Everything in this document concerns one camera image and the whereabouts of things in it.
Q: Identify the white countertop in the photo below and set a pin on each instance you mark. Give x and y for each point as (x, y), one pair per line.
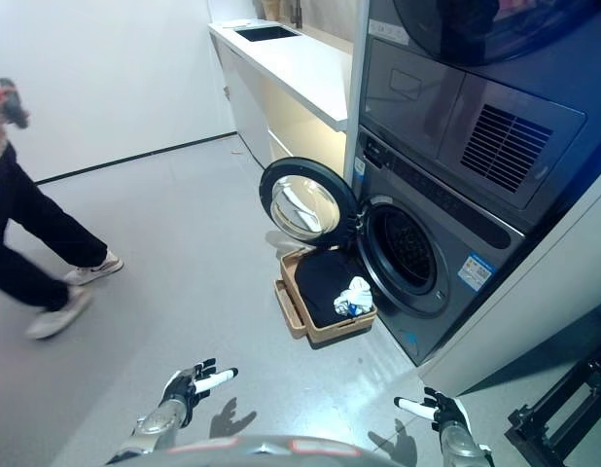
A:
(300, 73)

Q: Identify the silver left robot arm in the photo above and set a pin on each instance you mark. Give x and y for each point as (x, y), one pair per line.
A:
(152, 428)

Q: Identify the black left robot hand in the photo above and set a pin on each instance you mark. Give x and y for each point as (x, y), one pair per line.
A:
(181, 384)

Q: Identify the grey robot torso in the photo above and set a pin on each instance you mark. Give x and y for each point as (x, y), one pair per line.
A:
(266, 450)

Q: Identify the white base cabinet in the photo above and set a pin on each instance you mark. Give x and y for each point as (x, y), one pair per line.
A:
(252, 112)

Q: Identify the white vertical side panel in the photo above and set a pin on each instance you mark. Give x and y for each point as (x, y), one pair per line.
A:
(356, 87)

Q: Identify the grey stacked dryer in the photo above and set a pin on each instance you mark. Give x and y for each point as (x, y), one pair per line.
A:
(451, 112)

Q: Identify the white garment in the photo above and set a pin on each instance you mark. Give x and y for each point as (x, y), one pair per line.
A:
(356, 297)

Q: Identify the grey front-load washing machine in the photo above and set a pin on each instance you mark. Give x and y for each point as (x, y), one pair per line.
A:
(456, 272)

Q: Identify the dark metal faucet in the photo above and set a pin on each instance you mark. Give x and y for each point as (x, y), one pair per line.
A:
(295, 12)

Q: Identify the black metal frame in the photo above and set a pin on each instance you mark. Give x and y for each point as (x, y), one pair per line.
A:
(553, 423)

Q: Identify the white sneaker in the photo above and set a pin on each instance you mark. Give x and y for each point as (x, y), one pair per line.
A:
(57, 316)
(94, 270)

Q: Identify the person in black trousers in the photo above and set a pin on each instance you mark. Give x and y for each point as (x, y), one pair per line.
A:
(23, 219)

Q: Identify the round washing machine door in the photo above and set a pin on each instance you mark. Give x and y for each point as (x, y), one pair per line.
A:
(300, 204)

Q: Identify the black recessed sink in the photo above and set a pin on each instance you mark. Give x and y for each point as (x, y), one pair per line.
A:
(266, 33)

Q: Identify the dark navy garment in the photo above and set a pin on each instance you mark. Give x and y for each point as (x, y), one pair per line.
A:
(317, 287)

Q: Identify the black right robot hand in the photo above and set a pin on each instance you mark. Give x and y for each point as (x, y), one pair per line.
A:
(451, 411)

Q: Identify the woven tan laundry basket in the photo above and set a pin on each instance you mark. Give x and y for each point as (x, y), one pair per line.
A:
(325, 333)

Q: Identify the blue energy label sticker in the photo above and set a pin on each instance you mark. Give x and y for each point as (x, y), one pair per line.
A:
(476, 272)

